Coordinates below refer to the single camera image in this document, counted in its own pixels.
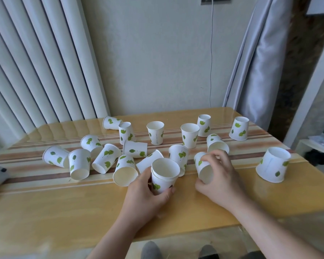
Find person's right hand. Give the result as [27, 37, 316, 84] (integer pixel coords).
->
[195, 149, 249, 212]

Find person's left hand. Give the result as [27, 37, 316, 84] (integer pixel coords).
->
[123, 167, 176, 230]

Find single white green-leaf paper cup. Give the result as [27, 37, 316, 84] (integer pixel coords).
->
[193, 152, 215, 185]

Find nested stack white paper cups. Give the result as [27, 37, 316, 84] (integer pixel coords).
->
[151, 158, 181, 196]

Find person's left forearm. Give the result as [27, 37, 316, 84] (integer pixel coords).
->
[86, 213, 141, 259]

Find person's right forearm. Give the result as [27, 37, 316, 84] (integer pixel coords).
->
[232, 197, 324, 259]

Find person's left grey slipper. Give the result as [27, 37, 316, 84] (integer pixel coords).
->
[141, 241, 163, 259]

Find person's grey slipper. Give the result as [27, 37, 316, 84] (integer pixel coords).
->
[199, 244, 220, 259]
[141, 241, 163, 259]

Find person's right grey slipper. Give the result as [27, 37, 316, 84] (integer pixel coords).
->
[199, 244, 220, 259]

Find group of leaf-print cups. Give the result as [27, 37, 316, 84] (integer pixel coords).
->
[42, 114, 292, 188]

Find white low shelf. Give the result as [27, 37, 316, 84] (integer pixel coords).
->
[295, 135, 324, 181]

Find grey curtain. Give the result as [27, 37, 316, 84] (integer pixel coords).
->
[222, 0, 295, 131]

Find white ribbed vertical blinds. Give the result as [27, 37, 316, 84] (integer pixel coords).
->
[0, 0, 111, 157]

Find white hanging cable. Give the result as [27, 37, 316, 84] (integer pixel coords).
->
[210, 0, 215, 108]

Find white door frame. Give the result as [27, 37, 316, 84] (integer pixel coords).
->
[283, 32, 324, 149]

